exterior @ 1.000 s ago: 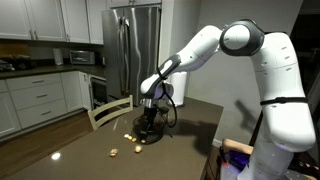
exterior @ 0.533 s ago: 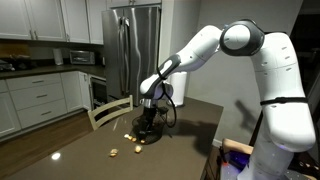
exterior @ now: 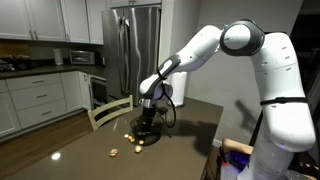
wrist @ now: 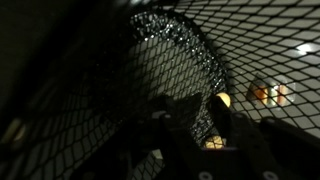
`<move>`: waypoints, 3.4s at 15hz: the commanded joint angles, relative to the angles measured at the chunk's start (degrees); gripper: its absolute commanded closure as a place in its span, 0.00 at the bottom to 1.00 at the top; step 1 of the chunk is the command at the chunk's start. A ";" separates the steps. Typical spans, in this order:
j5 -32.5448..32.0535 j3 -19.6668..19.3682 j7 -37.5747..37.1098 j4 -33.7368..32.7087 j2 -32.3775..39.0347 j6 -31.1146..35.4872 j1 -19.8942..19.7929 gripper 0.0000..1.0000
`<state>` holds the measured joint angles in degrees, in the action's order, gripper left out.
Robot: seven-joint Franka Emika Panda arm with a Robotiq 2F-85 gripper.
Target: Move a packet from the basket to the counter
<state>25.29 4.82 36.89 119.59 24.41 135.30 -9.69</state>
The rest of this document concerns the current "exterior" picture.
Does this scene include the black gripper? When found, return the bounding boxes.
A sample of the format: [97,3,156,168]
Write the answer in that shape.
[139,105,159,137]

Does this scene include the black wire mesh basket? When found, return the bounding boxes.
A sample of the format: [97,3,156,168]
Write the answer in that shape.
[129,114,165,147]

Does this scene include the cream wooden chair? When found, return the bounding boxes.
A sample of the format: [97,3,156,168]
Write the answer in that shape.
[87,94,134,132]

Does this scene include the white paper towel roll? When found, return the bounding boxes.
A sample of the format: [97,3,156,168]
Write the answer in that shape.
[169,71,188,107]

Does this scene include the black undercounter wine cooler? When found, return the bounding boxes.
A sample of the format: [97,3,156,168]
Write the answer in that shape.
[89,75,108,111]

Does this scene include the stainless steel refrigerator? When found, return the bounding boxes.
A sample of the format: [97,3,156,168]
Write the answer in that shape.
[101,4,162,108]

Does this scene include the orange black clamp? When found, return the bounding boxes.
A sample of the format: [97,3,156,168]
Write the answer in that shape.
[219,145,231,167]

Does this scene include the light wooden board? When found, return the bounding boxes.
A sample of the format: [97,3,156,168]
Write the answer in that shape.
[222,138,255,156]

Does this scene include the dark kitchen countertop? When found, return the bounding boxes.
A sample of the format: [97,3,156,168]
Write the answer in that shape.
[0,64,107,81]

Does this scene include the white lower kitchen cabinets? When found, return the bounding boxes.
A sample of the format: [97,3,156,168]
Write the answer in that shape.
[0,70,93,138]

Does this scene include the white kitchen cabinets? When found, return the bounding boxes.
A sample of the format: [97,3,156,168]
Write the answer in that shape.
[0,70,93,138]
[0,0,108,46]

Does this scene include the dark cookware pile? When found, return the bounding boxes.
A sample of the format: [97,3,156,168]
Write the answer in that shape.
[0,54,38,73]

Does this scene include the white upper kitchen cabinets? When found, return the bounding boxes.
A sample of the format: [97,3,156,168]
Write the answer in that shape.
[0,0,108,46]

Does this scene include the brown wooden cutting board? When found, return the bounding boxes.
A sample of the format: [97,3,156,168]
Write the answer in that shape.
[0,43,31,60]

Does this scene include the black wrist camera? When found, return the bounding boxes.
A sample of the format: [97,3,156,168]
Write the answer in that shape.
[155,105,170,117]

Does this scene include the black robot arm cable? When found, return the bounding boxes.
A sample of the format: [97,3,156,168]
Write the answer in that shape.
[155,65,177,129]

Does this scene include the perforated metal robot base plate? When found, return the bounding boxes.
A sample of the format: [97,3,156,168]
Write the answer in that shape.
[218,149,320,180]

